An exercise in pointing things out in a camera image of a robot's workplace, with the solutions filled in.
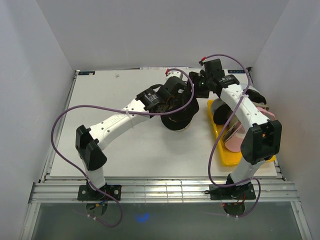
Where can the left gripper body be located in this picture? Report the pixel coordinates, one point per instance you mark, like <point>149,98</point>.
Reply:
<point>176,104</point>

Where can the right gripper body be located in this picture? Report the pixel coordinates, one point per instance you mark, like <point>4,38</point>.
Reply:
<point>201,86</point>

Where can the black cap gold logo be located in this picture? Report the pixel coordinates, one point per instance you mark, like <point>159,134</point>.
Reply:
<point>180,120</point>

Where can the pink cap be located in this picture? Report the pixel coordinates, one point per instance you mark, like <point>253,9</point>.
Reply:
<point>234,143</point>

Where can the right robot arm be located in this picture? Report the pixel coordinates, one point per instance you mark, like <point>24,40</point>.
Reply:
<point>262,135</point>

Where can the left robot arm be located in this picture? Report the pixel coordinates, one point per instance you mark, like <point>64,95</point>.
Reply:
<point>91,141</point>

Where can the black cap white logo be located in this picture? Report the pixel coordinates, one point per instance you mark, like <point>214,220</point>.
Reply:
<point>220,117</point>

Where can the beige cap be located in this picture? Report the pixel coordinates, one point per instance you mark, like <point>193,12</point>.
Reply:
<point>235,124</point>

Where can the yellow plastic tray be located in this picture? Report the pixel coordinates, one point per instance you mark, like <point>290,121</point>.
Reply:
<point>228,158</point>

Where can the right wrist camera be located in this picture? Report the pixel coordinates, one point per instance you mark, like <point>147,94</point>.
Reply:
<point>213,68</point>

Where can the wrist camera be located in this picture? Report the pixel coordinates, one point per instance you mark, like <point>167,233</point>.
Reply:
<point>169,73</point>
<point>213,68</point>

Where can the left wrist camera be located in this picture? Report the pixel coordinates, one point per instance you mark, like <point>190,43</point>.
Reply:
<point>169,73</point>

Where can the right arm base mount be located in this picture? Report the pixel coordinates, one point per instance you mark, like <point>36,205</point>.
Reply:
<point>246,192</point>

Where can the aluminium table rail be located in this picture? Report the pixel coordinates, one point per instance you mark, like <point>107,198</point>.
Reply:
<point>159,191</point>

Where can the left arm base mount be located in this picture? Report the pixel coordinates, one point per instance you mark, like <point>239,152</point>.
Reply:
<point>87,193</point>

